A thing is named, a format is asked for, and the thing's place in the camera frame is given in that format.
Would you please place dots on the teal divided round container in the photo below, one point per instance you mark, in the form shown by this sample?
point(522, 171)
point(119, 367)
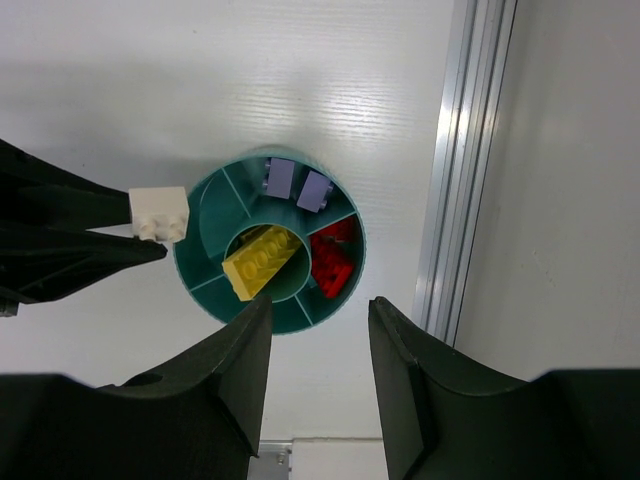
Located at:
point(274, 223)

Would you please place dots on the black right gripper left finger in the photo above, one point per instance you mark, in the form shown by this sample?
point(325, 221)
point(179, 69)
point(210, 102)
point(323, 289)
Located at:
point(195, 416)

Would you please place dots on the yellow long lego plate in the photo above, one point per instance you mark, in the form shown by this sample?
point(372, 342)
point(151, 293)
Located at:
point(265, 263)

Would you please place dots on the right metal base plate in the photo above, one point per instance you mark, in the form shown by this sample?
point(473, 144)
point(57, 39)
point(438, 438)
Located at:
point(274, 461)

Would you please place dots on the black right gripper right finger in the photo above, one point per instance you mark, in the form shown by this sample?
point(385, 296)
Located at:
point(444, 415)

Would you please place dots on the red long lego brick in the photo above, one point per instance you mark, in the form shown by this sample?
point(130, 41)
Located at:
point(331, 265)

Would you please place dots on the lavender lego brick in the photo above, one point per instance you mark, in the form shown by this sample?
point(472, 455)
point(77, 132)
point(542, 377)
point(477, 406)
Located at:
point(315, 190)
point(279, 177)

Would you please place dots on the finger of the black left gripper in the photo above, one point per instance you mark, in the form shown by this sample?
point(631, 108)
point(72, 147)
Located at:
point(40, 265)
point(36, 193)

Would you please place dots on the white lego slope piece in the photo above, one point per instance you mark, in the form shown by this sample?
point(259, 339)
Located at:
point(159, 214)

